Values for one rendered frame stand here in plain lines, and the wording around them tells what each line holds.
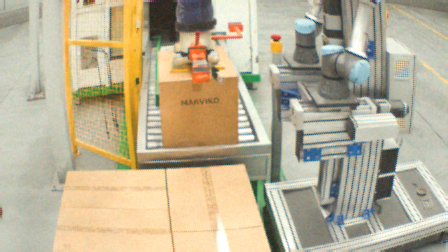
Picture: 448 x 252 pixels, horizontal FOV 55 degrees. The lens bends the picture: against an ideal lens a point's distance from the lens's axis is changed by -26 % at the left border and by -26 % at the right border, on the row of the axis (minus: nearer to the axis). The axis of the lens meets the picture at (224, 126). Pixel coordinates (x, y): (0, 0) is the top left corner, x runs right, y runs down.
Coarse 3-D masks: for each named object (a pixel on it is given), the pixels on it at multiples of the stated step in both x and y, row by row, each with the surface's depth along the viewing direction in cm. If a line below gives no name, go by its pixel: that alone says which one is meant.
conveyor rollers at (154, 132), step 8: (168, 48) 486; (152, 56) 464; (152, 64) 442; (152, 72) 423; (152, 88) 390; (152, 96) 375; (152, 104) 366; (240, 104) 357; (152, 112) 350; (240, 112) 347; (152, 120) 341; (160, 120) 342; (240, 120) 338; (152, 128) 327; (160, 128) 326; (240, 128) 330; (248, 128) 324; (152, 136) 317; (160, 136) 318; (240, 136) 314; (248, 136) 315; (152, 144) 309; (160, 144) 309
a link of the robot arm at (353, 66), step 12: (360, 0) 211; (372, 0) 209; (360, 12) 212; (360, 24) 213; (360, 36) 214; (348, 48) 217; (360, 48) 215; (348, 60) 216; (360, 60) 214; (348, 72) 217; (360, 72) 214
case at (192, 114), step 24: (216, 48) 333; (168, 72) 294; (168, 96) 284; (192, 96) 286; (216, 96) 288; (168, 120) 289; (192, 120) 291; (216, 120) 293; (168, 144) 295; (192, 144) 296; (216, 144) 298
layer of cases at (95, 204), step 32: (64, 192) 255; (96, 192) 257; (128, 192) 259; (160, 192) 261; (192, 192) 261; (224, 192) 261; (64, 224) 226; (96, 224) 229; (128, 224) 232; (160, 224) 234; (192, 224) 235; (224, 224) 235; (256, 224) 234
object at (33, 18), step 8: (32, 0) 500; (32, 8) 505; (32, 16) 509; (32, 24) 513; (32, 32) 518; (32, 40) 522; (32, 48) 526; (32, 56) 530; (32, 64) 534; (32, 72) 538; (32, 80) 542; (32, 88) 546
